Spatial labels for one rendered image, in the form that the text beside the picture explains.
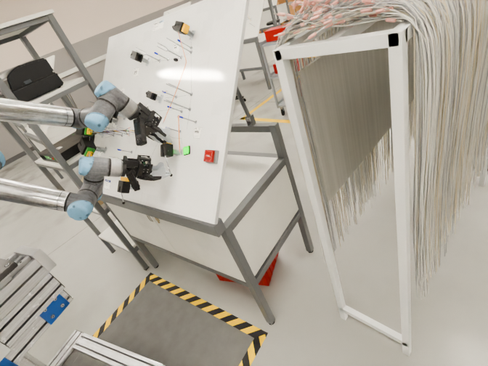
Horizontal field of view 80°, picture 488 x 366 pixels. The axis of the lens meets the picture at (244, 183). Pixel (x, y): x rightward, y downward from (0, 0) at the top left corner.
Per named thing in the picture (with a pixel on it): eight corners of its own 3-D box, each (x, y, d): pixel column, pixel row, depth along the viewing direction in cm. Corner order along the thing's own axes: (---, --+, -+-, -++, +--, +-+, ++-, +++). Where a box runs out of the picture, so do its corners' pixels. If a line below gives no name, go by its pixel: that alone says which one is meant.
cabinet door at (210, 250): (245, 283, 150) (216, 230, 129) (176, 255, 184) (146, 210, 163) (247, 279, 152) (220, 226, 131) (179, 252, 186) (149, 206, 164)
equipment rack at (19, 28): (145, 271, 242) (-44, 36, 142) (109, 253, 279) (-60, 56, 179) (185, 228, 271) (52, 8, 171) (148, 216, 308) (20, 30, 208)
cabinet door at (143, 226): (177, 254, 185) (146, 209, 163) (130, 235, 218) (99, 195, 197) (179, 252, 186) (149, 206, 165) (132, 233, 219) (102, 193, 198)
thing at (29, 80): (19, 107, 171) (-6, 74, 160) (7, 109, 185) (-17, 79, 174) (65, 85, 189) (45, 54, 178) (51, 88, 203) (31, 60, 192)
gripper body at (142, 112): (163, 118, 130) (141, 100, 122) (157, 133, 126) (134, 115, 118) (153, 122, 135) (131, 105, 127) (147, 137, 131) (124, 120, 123)
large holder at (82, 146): (101, 133, 189) (77, 128, 178) (110, 150, 180) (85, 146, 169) (96, 141, 191) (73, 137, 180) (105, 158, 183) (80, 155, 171)
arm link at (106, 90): (88, 97, 113) (99, 81, 116) (113, 115, 120) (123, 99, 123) (98, 92, 108) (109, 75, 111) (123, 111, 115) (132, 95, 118)
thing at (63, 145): (62, 164, 190) (55, 156, 187) (43, 161, 212) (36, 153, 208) (103, 138, 209) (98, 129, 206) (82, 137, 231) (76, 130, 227)
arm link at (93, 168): (78, 170, 118) (79, 151, 114) (107, 171, 124) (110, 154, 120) (78, 181, 113) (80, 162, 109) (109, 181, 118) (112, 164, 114)
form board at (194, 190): (89, 189, 196) (87, 189, 194) (111, 38, 196) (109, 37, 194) (217, 224, 123) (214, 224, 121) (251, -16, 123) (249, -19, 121)
